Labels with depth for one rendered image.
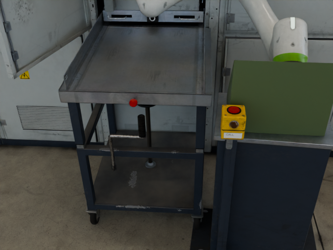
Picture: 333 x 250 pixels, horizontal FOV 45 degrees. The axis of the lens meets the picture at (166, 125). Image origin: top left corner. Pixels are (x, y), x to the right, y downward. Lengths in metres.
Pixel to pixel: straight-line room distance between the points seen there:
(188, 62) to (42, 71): 0.98
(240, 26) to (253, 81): 0.78
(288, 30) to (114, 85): 0.72
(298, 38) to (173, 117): 1.11
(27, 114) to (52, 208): 0.65
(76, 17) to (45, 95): 0.59
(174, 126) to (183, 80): 0.86
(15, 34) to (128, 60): 0.50
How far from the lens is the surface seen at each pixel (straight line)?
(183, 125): 2.51
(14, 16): 1.85
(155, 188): 2.14
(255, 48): 2.25
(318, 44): 2.30
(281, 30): 1.64
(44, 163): 2.69
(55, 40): 2.08
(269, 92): 1.47
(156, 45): 2.01
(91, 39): 2.06
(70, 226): 2.26
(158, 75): 1.73
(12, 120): 2.76
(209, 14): 2.18
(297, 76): 1.46
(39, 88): 2.54
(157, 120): 2.50
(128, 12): 2.24
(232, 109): 1.40
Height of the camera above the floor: 1.67
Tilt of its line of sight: 35 degrees down
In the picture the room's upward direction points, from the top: 1 degrees counter-clockwise
